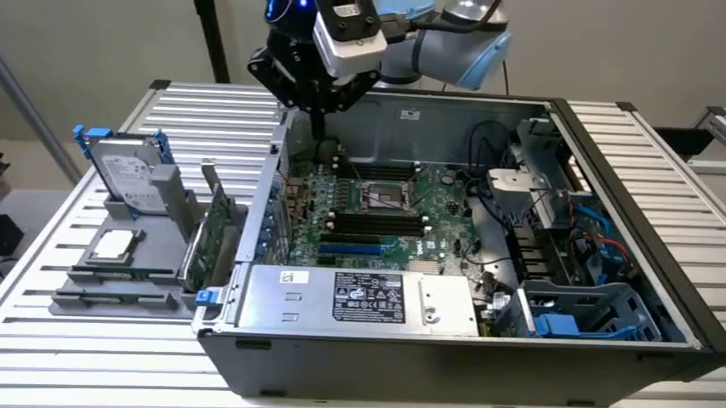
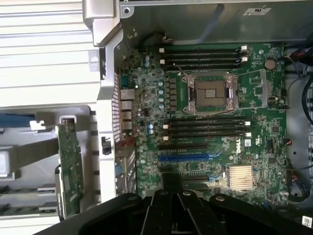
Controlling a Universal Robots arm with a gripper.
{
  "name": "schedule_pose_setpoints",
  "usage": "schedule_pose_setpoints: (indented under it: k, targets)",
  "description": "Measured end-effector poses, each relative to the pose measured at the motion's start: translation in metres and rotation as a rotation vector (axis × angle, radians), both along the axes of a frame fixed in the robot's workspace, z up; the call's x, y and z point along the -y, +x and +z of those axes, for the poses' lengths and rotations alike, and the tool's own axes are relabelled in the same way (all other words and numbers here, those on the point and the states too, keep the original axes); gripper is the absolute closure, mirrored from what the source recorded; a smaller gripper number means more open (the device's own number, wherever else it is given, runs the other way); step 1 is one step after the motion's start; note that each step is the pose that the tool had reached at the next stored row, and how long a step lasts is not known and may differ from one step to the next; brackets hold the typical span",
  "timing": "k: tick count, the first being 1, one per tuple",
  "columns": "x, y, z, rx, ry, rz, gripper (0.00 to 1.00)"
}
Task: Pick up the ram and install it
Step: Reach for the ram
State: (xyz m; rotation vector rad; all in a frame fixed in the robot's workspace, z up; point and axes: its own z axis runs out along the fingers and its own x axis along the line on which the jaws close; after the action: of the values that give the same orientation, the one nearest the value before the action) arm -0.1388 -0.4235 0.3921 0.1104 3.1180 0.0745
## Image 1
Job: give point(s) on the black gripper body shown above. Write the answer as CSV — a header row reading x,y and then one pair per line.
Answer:
x,y
292,47

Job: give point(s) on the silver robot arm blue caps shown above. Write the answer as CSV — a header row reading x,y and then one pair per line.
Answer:
x,y
442,55

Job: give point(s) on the black RAM slot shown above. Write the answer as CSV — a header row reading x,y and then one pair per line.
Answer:
x,y
383,178
383,173
383,168
380,219
380,232
380,214
380,225
383,164

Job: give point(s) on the green RAM stick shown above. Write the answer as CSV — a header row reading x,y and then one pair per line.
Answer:
x,y
108,294
121,270

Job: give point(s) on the black stand pole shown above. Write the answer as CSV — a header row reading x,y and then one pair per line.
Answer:
x,y
212,38

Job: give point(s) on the CPU socket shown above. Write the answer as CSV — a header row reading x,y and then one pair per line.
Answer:
x,y
383,195

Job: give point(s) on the copper heat sink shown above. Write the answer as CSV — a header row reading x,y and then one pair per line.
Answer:
x,y
296,200

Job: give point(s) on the green motherboard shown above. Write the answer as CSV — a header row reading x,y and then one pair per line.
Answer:
x,y
444,214

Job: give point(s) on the silver hard disk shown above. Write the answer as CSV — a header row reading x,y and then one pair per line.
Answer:
x,y
127,170

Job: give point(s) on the grey parts rack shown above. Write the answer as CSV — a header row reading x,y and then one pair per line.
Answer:
x,y
169,200

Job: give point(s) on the black expansion slot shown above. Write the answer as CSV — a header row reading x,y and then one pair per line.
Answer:
x,y
350,239

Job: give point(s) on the silver metal disk bay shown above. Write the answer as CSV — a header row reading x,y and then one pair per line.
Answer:
x,y
527,178

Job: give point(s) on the blue expansion slot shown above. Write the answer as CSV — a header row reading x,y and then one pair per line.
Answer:
x,y
350,249

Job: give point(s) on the green graphics card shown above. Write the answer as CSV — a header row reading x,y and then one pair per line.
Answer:
x,y
212,238

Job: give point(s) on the grey metal pole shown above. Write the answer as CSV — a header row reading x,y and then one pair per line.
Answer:
x,y
33,119

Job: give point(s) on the silver CPU chip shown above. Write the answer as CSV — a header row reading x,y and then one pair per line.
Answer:
x,y
115,244

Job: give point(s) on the silver power supply unit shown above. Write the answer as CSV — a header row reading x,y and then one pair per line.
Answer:
x,y
318,306

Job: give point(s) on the blue case latch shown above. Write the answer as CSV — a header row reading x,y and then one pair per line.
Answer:
x,y
207,297

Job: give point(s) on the black box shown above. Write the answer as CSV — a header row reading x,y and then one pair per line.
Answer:
x,y
678,142

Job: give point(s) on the black device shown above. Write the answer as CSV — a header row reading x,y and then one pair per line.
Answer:
x,y
8,234

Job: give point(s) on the grey blue disk bay cage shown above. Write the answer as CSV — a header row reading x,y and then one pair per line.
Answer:
x,y
590,297

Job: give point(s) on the black open PC case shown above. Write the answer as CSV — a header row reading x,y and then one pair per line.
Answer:
x,y
396,365

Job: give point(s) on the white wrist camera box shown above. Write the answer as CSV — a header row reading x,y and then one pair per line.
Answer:
x,y
352,53

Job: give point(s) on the blue disk carrier frame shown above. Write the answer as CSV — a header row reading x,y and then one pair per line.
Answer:
x,y
93,132

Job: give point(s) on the aluminium profile frame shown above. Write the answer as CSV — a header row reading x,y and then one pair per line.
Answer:
x,y
709,132

